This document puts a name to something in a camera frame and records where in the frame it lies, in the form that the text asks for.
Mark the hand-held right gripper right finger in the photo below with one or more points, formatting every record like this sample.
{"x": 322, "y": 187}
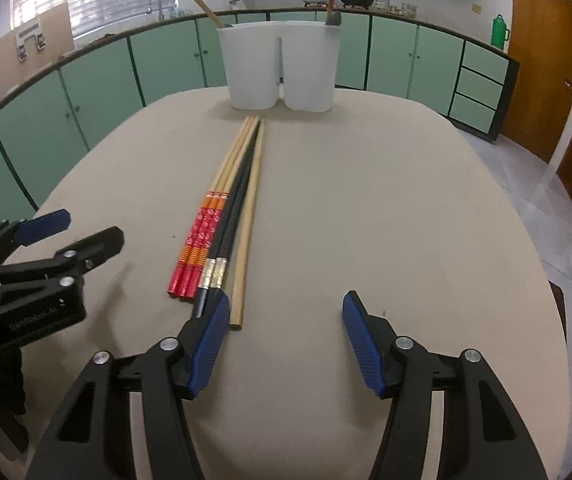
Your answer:
{"x": 361, "y": 340}

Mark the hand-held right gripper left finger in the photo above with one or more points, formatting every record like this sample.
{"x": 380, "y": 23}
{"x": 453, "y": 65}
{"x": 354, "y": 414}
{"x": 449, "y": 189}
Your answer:
{"x": 211, "y": 345}

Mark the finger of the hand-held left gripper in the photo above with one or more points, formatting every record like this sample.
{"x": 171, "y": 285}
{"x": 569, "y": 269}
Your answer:
{"x": 91, "y": 250}
{"x": 46, "y": 225}

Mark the black chopstick with silver band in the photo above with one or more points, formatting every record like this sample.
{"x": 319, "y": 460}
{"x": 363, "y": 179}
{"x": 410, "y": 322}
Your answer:
{"x": 220, "y": 241}
{"x": 228, "y": 241}

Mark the plain wooden chopstick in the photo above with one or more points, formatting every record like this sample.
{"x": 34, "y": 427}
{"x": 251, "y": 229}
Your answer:
{"x": 201, "y": 2}
{"x": 246, "y": 240}

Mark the white two-compartment utensil holder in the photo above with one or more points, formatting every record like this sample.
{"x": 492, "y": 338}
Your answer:
{"x": 251, "y": 70}

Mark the wooden board with metal clips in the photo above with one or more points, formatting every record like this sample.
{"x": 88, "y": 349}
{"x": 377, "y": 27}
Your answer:
{"x": 11, "y": 60}

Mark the green base cabinets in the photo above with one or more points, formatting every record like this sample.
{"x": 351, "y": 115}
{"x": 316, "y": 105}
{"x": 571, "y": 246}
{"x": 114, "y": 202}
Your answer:
{"x": 166, "y": 60}

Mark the small metal kettle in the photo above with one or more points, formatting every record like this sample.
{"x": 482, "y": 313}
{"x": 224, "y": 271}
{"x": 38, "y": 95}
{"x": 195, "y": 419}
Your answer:
{"x": 235, "y": 2}

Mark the wooden door with knob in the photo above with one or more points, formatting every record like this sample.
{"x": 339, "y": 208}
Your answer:
{"x": 536, "y": 60}

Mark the small bowls and jars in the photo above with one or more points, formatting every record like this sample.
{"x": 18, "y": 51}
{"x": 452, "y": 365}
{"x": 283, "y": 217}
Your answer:
{"x": 396, "y": 8}

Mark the green thermos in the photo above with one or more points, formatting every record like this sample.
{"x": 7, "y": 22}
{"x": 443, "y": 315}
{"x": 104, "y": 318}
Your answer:
{"x": 500, "y": 32}

